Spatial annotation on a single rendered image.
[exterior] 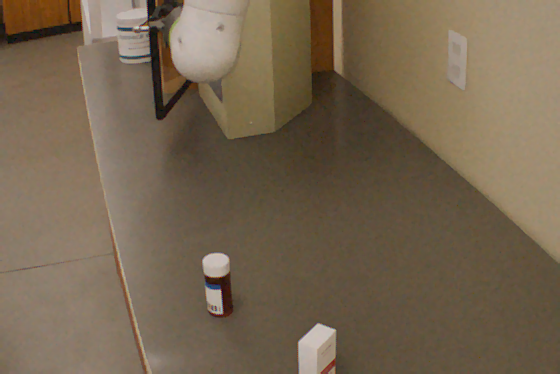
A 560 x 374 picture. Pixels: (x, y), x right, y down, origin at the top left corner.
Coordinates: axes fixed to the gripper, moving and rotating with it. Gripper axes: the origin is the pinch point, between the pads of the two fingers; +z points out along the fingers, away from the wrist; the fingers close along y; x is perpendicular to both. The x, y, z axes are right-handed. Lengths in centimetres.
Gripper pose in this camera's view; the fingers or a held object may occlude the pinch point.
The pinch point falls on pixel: (170, 5)
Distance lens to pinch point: 151.9
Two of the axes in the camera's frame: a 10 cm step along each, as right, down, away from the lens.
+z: -3.0, -4.3, 8.5
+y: -9.5, 1.6, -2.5
